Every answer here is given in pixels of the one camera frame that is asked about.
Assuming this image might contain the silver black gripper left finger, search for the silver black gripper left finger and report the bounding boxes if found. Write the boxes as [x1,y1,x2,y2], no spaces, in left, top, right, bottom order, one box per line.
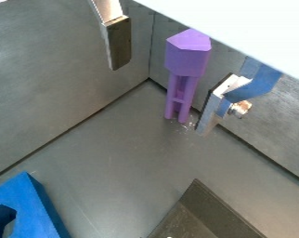
[88,0,132,71]

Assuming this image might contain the silver blue gripper right finger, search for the silver blue gripper right finger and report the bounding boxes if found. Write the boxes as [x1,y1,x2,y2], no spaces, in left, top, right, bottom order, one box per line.
[196,57,283,136]

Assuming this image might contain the blue foam shape board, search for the blue foam shape board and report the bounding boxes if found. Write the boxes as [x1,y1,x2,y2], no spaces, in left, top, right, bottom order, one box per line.
[0,172,72,238]

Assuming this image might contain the purple three prong peg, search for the purple three prong peg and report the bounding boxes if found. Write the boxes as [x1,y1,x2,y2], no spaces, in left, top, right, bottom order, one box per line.
[165,29,212,123]

